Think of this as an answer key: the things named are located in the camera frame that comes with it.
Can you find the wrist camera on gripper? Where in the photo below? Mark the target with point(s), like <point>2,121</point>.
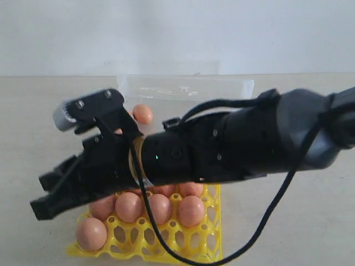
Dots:
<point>103,109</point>

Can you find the brown egg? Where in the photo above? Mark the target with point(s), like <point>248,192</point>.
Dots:
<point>119,131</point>
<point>103,208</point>
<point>91,234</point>
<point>142,114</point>
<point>191,211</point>
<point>191,189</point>
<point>166,190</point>
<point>128,207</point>
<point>161,208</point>

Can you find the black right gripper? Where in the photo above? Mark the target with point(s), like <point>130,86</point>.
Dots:
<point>105,166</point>

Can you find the yellow plastic egg tray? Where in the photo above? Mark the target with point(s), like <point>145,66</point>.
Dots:
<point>201,243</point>

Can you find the clear plastic container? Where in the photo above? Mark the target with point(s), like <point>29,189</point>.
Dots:
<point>186,88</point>

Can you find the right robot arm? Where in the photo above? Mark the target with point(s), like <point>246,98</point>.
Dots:
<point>217,141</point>

